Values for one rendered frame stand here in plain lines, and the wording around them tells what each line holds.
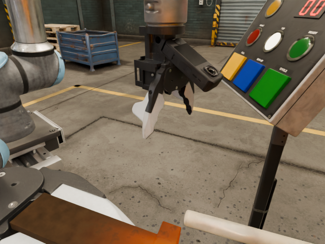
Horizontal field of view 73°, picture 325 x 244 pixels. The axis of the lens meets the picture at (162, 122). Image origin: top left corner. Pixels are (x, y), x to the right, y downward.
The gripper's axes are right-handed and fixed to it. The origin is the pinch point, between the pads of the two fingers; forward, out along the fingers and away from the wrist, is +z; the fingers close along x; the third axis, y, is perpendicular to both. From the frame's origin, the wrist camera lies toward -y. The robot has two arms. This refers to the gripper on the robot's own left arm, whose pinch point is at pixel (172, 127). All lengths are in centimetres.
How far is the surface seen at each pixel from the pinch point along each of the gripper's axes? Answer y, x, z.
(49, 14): 774, -311, -6
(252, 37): -0.9, -34.1, -15.5
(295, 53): -15.5, -20.1, -14.4
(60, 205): -13.5, 28.8, -10.5
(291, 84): -17.1, -15.3, -9.5
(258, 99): -11.8, -15.4, -4.8
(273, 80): -13.1, -17.4, -9.0
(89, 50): 386, -209, 51
